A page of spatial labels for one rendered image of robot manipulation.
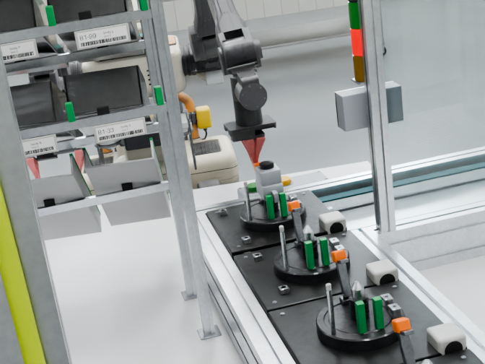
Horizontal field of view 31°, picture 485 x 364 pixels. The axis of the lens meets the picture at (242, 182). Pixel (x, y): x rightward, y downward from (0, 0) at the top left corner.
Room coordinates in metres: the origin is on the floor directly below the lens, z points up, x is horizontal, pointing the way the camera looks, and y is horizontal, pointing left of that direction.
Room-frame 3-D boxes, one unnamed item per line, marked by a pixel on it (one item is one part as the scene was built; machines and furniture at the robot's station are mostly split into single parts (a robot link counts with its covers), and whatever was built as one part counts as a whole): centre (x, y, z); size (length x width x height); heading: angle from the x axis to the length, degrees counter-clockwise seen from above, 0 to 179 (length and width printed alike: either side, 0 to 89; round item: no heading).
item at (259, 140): (1.78, -0.02, 1.11); 0.07 x 0.07 x 0.09; 12
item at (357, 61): (1.62, -0.26, 1.28); 0.05 x 0.05 x 0.05
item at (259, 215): (1.69, -0.05, 0.98); 0.14 x 0.14 x 0.02
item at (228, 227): (1.69, -0.05, 0.96); 0.24 x 0.24 x 0.02; 12
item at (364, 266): (1.44, -0.10, 1.01); 0.24 x 0.24 x 0.13; 12
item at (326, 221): (1.62, -0.17, 0.97); 0.05 x 0.05 x 0.04; 12
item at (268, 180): (1.68, -0.06, 1.06); 0.08 x 0.04 x 0.07; 11
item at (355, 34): (1.62, -0.26, 1.33); 0.05 x 0.05 x 0.05
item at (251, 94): (1.75, -0.04, 1.27); 0.11 x 0.09 x 0.12; 7
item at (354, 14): (1.62, -0.26, 1.38); 0.05 x 0.05 x 0.05
